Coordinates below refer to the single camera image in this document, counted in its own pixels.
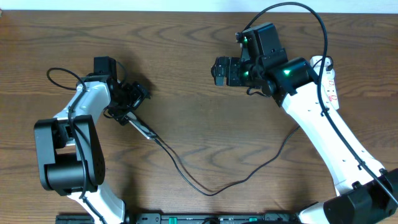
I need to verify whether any black flip smartphone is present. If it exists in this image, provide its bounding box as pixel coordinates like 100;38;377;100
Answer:
126;112;158;140

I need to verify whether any black USB charging cable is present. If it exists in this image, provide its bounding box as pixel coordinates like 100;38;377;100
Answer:
152;55;335;197

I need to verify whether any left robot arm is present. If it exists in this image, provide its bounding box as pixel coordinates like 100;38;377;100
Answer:
34;57;158;223

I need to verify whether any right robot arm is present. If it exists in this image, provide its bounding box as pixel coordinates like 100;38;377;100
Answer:
211;23;397;223

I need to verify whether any white power strip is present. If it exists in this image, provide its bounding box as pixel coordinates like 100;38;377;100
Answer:
322;69;340;110

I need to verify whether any white USB wall charger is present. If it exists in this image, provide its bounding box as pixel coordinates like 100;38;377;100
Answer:
309;55;336;78

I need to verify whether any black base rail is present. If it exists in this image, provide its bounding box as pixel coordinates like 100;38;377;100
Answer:
55;212;304;224

